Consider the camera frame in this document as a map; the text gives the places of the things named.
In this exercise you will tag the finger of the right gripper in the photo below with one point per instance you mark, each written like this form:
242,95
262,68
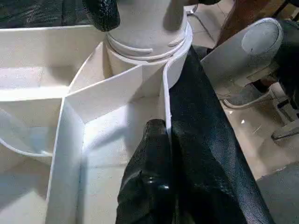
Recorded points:
103,14
203,2

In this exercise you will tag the white plastic table top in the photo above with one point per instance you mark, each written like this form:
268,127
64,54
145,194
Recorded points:
37,116

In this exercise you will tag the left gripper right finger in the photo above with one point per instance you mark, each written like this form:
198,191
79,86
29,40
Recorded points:
189,196

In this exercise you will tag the dark grey robot body part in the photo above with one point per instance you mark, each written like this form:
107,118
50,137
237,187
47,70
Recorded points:
280,196

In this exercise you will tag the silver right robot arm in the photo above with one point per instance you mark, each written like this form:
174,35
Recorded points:
252,56

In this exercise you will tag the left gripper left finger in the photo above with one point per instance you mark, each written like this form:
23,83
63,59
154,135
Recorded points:
147,186

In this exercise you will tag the black work mat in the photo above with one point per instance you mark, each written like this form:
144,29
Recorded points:
205,140

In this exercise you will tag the white plastic table leg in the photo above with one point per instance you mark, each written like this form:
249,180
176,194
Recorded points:
145,23

